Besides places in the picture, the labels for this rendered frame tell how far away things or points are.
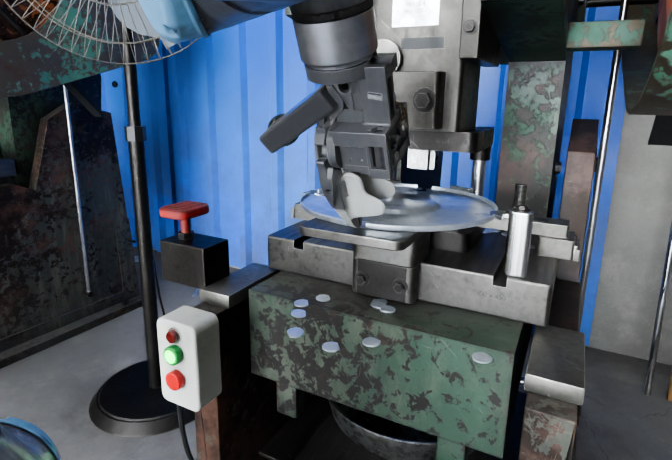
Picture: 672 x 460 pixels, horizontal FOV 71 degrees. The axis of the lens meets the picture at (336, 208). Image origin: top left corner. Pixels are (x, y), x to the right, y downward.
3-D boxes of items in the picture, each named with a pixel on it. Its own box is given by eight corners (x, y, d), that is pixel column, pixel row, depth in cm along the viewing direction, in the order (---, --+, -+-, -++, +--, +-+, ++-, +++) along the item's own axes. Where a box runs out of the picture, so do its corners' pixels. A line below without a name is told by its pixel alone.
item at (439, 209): (260, 213, 64) (260, 207, 64) (351, 181, 89) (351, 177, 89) (474, 246, 52) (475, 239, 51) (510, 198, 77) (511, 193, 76)
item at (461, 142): (474, 170, 69) (477, 132, 68) (352, 160, 78) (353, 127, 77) (492, 158, 83) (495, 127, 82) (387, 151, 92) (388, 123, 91)
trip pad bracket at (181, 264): (209, 356, 77) (203, 242, 72) (167, 342, 81) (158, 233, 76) (233, 340, 82) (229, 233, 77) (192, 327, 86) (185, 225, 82)
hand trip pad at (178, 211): (184, 258, 74) (181, 211, 72) (157, 252, 77) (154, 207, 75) (215, 246, 80) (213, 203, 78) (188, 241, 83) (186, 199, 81)
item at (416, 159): (432, 170, 77) (434, 148, 76) (405, 168, 79) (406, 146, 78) (438, 168, 80) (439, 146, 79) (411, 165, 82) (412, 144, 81)
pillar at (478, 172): (480, 216, 83) (487, 137, 80) (467, 215, 84) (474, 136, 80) (482, 214, 85) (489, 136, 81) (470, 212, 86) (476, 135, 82)
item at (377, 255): (396, 347, 55) (402, 238, 52) (296, 320, 62) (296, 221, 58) (449, 278, 77) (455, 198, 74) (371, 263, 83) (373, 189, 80)
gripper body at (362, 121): (390, 187, 47) (376, 72, 40) (315, 180, 51) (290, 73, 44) (411, 149, 53) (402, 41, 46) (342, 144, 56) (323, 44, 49)
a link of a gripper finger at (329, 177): (339, 218, 52) (325, 149, 47) (327, 216, 52) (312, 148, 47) (355, 193, 55) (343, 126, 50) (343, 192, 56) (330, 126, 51)
